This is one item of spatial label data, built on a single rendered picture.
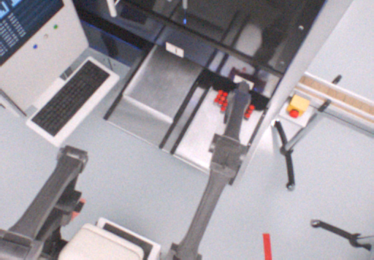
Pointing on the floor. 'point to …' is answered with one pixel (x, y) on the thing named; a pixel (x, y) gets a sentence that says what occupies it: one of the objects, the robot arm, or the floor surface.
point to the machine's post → (315, 39)
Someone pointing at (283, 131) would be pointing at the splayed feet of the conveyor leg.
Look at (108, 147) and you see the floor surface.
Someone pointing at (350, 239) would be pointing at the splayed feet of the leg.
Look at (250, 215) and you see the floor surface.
